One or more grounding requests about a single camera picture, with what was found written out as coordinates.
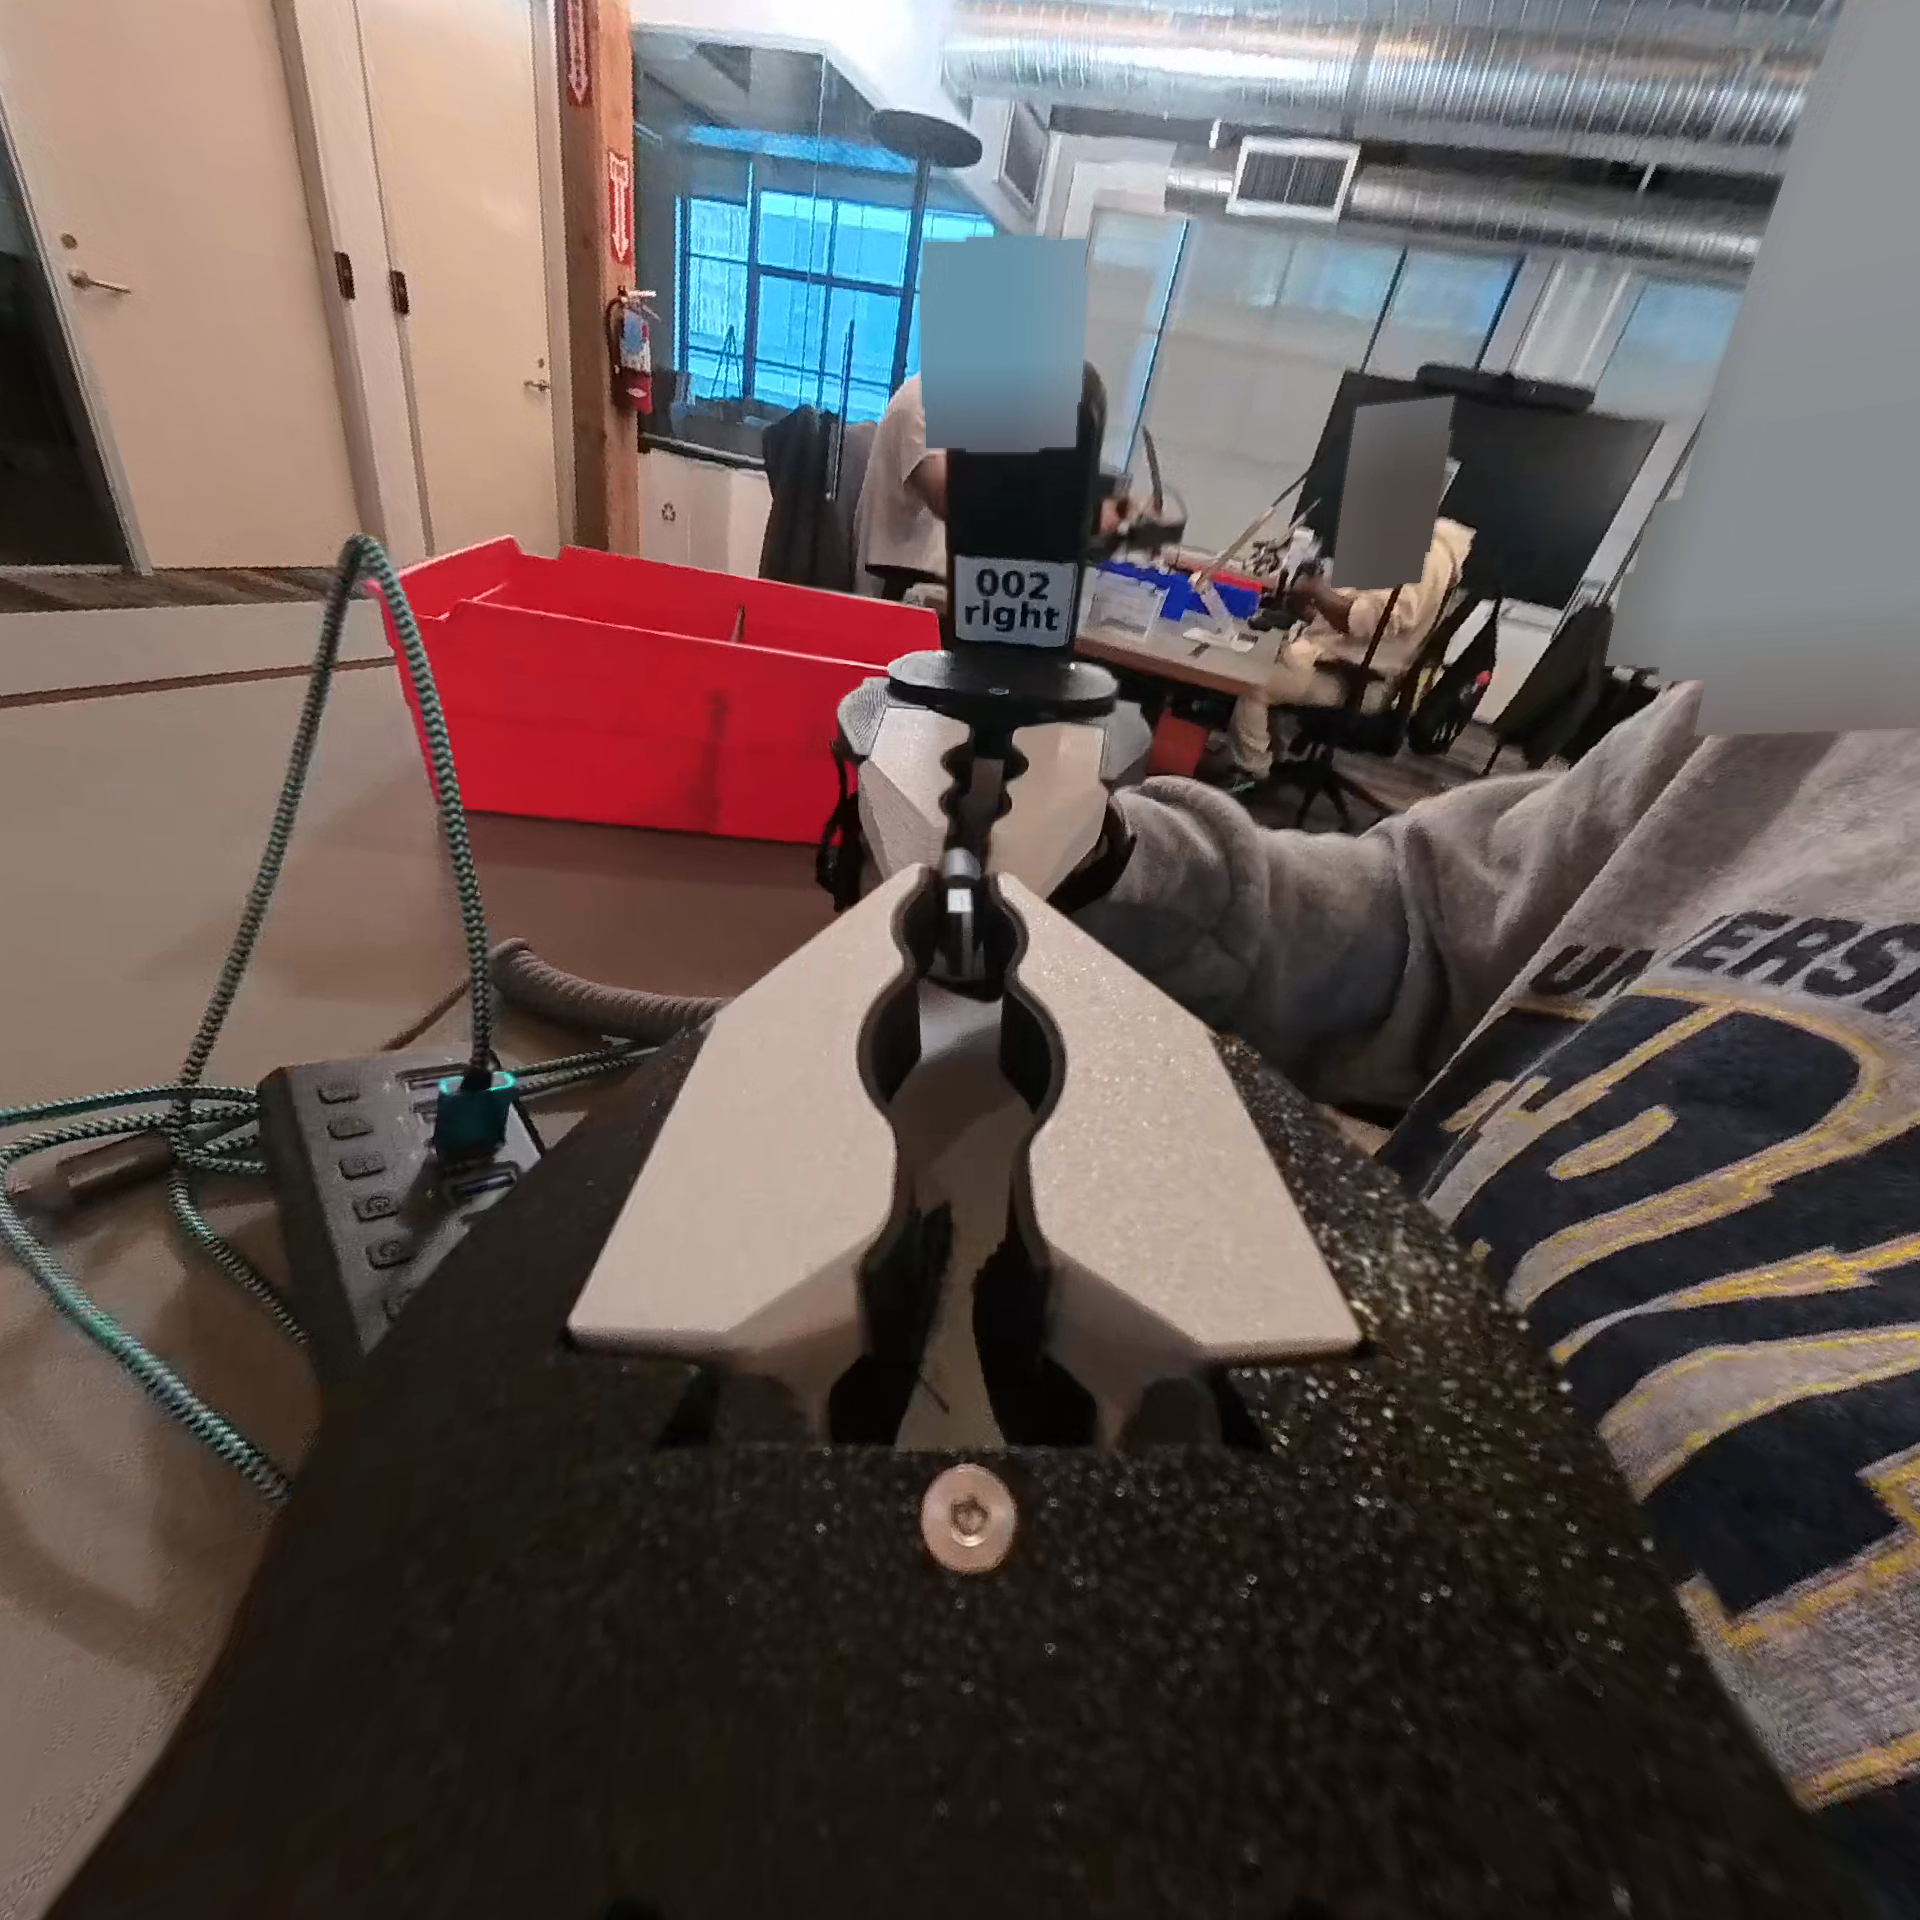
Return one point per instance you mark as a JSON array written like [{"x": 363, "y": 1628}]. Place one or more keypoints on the black chair with jacket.
[{"x": 802, "y": 495}]

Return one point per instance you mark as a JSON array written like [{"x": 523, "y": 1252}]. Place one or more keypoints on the black monitor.
[{"x": 1559, "y": 495}]

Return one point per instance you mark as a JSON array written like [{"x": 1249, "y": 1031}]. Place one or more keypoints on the red fire extinguisher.
[{"x": 635, "y": 353}]

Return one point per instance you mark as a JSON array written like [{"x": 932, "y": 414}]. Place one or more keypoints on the red plastic bin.
[{"x": 599, "y": 720}]

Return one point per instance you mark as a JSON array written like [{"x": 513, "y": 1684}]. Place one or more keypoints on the wooden post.
[{"x": 599, "y": 452}]

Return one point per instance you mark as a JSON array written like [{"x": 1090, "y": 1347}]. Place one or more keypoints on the large paned window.
[{"x": 796, "y": 285}]

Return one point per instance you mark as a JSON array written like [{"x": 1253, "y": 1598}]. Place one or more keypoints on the white recycling cabinet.
[{"x": 698, "y": 510}]

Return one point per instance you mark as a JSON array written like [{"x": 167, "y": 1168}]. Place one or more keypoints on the person's right forearm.
[{"x": 1320, "y": 901}]

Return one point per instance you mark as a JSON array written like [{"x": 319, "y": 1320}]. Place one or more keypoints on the white duct vent grille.
[{"x": 1289, "y": 181}]

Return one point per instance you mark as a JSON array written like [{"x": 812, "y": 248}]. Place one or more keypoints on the person's grey printed sweatshirt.
[{"x": 1723, "y": 1200}]

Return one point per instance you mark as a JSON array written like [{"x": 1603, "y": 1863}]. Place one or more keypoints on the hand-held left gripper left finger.
[{"x": 735, "y": 1184}]

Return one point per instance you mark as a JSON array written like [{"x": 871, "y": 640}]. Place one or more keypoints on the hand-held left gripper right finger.
[{"x": 1185, "y": 1184}]

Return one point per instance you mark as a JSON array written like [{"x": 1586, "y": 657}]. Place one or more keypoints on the black floor lamp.
[{"x": 925, "y": 135}]

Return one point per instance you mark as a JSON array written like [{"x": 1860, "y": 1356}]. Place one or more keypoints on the white double door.
[{"x": 465, "y": 271}]

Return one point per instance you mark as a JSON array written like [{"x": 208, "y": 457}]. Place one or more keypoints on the blue storage bin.
[{"x": 1223, "y": 600}]

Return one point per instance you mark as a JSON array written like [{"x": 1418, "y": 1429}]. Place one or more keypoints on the black multiport usb hub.
[{"x": 345, "y": 1200}]

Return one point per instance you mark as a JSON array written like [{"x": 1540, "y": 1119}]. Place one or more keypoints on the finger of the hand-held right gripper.
[
  {"x": 900, "y": 797},
  {"x": 1059, "y": 809}
]

